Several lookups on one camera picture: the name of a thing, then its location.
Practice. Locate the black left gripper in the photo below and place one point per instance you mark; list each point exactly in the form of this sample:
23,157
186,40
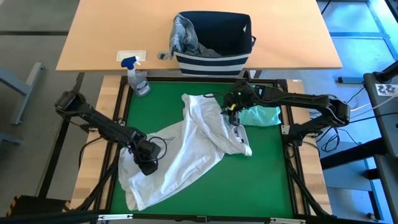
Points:
149,152

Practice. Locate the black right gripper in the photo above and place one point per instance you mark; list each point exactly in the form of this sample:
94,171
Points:
241,95

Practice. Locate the teal shorts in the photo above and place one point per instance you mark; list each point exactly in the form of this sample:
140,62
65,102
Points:
261,116

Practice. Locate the white patterned collared shirt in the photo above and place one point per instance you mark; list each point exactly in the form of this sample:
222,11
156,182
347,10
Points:
186,149

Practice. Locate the navy white-striped laundry basket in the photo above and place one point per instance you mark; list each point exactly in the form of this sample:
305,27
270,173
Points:
214,65

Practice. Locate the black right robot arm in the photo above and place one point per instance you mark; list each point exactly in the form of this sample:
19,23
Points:
298,99

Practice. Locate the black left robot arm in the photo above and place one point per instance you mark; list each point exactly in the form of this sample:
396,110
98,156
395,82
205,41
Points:
102,124

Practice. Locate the green table mat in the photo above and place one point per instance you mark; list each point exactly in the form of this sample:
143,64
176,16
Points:
264,174

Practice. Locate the clear spray bottle blue trigger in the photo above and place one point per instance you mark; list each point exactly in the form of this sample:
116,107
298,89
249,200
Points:
138,84

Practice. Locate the round grey desk grommet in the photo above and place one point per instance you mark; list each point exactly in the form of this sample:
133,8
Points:
162,55

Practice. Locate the black desk foot bar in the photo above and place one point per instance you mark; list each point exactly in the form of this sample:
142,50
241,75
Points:
54,158

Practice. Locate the grey striped garment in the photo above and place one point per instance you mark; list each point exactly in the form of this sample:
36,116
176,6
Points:
183,37

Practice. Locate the white desk outlet plate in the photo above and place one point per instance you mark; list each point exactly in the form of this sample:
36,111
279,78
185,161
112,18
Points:
141,54

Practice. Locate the black case with hazard stripes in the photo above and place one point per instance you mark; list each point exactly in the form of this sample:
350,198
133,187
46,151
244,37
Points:
37,205

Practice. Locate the black cart base beam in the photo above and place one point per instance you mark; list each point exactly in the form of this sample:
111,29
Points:
351,154

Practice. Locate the grey desk foot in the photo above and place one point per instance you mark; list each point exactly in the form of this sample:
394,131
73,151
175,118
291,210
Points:
351,80

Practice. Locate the grey metal furniture leg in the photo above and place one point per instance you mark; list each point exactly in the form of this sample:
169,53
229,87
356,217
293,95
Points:
24,101
9,139

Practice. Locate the light wooden desk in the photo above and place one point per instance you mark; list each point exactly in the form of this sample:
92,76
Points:
102,31

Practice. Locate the white fiducial marker sticker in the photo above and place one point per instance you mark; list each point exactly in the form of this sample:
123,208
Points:
385,89

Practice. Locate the grey black equipment cart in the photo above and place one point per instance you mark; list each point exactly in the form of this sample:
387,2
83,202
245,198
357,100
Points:
390,130

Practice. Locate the black castor wheel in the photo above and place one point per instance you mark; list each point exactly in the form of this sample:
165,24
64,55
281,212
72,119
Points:
370,216

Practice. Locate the black aluminium table frame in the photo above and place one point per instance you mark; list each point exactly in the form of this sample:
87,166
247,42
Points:
155,217

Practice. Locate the silver metal bracket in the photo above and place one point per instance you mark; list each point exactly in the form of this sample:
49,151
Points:
115,216
287,221

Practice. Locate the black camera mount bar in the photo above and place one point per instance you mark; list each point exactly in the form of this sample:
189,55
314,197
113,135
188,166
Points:
46,218

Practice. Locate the black cylindrical post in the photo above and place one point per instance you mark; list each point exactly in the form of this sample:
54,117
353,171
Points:
388,73

